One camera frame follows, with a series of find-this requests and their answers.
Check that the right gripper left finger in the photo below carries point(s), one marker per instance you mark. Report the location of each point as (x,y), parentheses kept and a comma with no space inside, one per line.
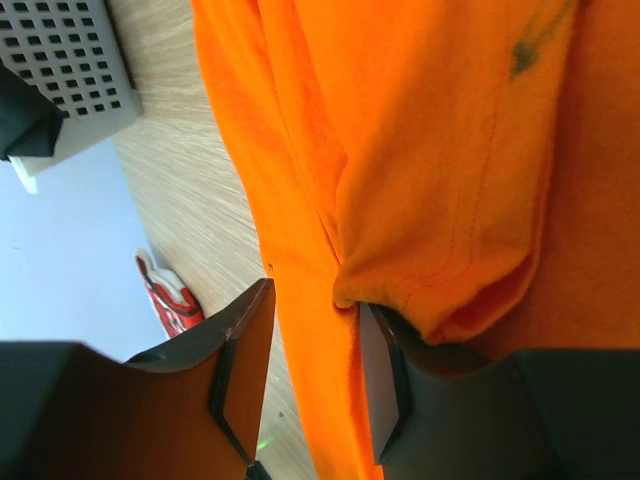
(189,408)

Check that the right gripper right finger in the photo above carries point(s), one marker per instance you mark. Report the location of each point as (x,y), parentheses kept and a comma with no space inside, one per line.
(445,412)

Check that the orange t shirt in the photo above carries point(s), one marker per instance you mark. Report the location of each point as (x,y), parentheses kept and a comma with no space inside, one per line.
(473,165)

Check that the red coca cola t shirt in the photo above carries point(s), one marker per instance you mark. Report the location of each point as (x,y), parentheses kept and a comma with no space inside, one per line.
(176,307)

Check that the black t shirt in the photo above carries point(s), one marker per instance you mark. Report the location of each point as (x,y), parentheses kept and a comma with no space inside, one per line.
(30,123)

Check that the white plastic basket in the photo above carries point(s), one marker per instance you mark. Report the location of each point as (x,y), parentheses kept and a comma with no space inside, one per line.
(68,51)

